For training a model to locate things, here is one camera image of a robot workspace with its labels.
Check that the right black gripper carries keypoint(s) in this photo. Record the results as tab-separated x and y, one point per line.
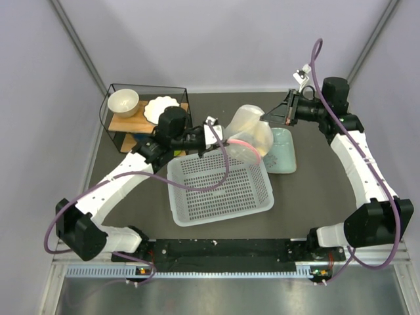
285	113

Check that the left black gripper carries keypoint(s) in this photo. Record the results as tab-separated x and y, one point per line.
203	149

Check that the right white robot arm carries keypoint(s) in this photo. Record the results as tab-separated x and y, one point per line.
381	217

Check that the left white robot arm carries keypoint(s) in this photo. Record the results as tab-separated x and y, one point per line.
79	223

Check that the light green divided tray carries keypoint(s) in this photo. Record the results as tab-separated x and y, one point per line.
281	158

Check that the white plastic perforated basket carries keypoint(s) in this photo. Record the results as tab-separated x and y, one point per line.
246	191

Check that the white scalloped bowl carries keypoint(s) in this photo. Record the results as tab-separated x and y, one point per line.
157	106

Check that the cream ceramic bowl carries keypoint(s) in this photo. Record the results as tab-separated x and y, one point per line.
124	103

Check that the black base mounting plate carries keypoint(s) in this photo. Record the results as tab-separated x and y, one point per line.
233	255

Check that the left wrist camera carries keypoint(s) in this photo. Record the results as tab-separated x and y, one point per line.
212	131

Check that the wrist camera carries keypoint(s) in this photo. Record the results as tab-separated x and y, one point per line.
212	131
301	76

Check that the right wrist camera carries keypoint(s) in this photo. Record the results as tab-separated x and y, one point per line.
301	76

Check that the black wire wooden shelf rack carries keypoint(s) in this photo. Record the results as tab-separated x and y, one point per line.
124	132

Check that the grey slotted cable duct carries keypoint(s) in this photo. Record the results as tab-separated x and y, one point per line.
142	272

